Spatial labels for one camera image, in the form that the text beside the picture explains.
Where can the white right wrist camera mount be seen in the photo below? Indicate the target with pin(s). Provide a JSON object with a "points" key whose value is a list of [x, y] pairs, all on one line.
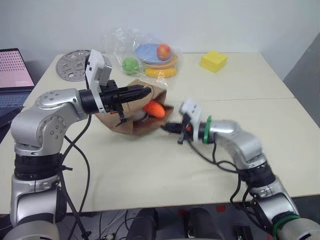
{"points": [[192, 110]]}

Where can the round perforated metal disc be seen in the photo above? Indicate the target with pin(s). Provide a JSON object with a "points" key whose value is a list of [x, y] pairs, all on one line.
{"points": [[70, 67]]}

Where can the blue plate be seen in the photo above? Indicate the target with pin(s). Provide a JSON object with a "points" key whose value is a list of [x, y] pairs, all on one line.
{"points": [[146, 52]]}

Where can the yellow cheese block toy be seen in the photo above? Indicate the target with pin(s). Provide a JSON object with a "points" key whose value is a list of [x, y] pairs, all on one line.
{"points": [[213, 61]]}

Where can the green wrist tie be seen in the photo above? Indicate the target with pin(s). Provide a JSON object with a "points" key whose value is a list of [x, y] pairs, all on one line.
{"points": [[207, 130]]}

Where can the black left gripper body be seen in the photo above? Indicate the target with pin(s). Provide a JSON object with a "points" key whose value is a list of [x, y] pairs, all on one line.
{"points": [[110, 98]]}

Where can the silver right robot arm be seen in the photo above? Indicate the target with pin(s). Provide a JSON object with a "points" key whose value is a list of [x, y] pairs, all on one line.
{"points": [[240, 140]]}

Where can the open dark laptop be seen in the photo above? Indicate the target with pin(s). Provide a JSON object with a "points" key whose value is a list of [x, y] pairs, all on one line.
{"points": [[12, 70]]}

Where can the clear plastic bag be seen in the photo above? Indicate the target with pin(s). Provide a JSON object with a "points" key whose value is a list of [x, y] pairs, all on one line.
{"points": [[117, 40]]}

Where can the white egg plush toy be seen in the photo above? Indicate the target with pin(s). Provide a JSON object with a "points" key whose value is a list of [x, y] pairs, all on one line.
{"points": [[140, 116]]}

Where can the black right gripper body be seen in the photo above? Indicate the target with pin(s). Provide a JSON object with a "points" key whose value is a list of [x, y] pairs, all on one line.
{"points": [[185, 125]]}

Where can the green toy apple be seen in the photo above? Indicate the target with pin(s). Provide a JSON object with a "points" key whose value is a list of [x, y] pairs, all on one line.
{"points": [[130, 65]]}

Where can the orange plate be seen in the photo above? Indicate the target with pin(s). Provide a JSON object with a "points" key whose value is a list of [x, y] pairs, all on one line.
{"points": [[175, 58]]}

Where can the brown paper bag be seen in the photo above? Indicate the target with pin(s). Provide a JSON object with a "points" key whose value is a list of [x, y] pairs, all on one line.
{"points": [[140, 126]]}

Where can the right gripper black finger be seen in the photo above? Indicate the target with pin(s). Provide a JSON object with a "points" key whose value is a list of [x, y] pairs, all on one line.
{"points": [[172, 130], [173, 124]]}

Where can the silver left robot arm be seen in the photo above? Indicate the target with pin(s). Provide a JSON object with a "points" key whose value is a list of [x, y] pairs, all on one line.
{"points": [[50, 120]]}

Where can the orange carrot plush toy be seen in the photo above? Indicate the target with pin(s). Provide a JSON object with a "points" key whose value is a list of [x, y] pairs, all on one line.
{"points": [[155, 108]]}

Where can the red toy apple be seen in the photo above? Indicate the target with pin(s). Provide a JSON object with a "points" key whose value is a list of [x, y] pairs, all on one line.
{"points": [[163, 51]]}

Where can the yellow toy banana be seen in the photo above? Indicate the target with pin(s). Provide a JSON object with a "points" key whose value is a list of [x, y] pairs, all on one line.
{"points": [[160, 73]]}

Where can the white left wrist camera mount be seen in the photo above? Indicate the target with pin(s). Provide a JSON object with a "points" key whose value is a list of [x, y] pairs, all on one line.
{"points": [[96, 70]]}

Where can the dark rounded shape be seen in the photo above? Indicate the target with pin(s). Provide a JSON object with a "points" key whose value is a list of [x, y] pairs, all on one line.
{"points": [[203, 223], [142, 223]]}

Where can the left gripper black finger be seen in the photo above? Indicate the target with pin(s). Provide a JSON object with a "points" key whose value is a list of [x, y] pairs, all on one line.
{"points": [[135, 98], [136, 90]]}

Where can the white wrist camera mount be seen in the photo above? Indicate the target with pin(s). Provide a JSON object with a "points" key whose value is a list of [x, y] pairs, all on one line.
{"points": [[192, 110], [96, 70]]}

